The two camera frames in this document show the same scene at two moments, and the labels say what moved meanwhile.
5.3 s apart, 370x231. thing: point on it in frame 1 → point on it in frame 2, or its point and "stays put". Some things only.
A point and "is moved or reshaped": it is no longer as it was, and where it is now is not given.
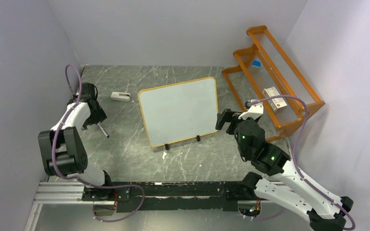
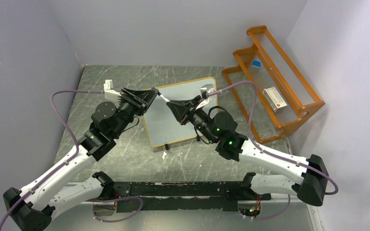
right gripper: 227,115 → 183,110
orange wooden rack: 263,75 stays put
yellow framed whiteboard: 179,111 stays put
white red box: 276,103 stays put
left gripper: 99,116 → 147,96
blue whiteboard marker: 102,130 is moved or reshaped
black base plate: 167,196 stays put
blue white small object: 256,63 stays put
